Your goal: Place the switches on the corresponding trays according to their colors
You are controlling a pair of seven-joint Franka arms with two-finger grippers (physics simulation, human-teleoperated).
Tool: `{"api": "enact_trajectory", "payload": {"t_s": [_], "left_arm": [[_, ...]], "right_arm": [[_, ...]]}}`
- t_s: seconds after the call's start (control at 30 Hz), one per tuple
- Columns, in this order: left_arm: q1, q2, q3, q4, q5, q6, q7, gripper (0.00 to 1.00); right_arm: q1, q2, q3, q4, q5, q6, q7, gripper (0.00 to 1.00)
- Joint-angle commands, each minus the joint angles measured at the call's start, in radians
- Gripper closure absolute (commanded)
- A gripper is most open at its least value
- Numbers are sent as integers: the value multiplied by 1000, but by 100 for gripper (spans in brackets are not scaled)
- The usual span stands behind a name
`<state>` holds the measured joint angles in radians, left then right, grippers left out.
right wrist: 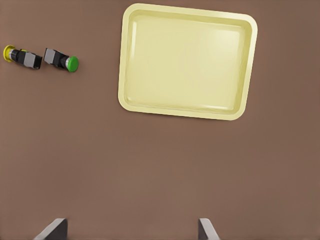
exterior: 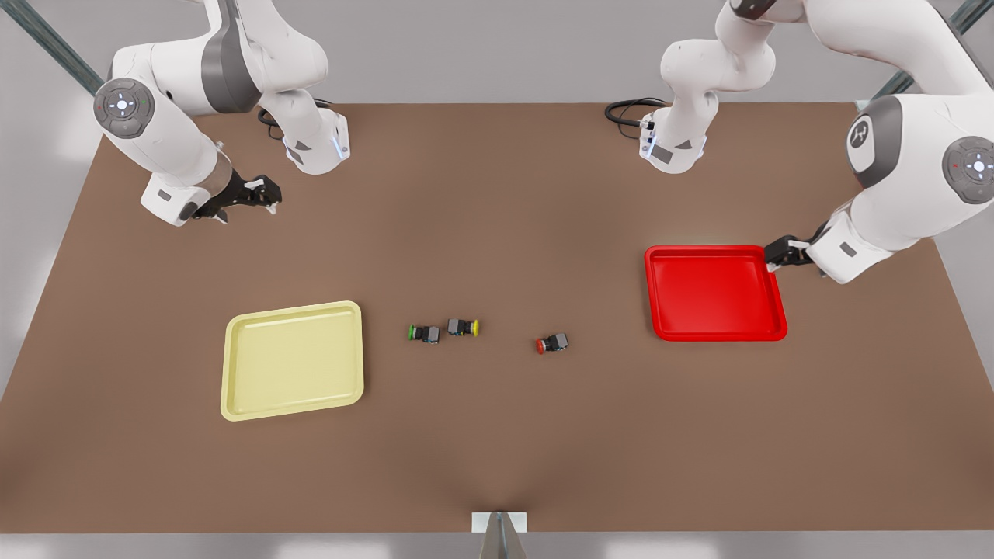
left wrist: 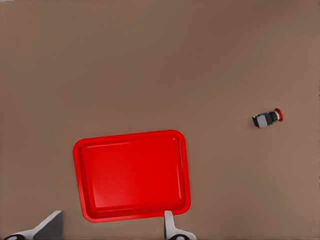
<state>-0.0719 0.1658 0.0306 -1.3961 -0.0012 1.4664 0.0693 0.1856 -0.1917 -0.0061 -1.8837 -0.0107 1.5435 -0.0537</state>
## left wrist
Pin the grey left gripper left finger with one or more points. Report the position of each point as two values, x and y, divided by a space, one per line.
48 227

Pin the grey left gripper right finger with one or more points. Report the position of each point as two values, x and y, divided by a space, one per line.
170 226

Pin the red rectangular tray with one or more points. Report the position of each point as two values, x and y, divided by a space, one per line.
132 175

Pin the red push-button switch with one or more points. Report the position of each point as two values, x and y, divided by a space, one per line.
267 118

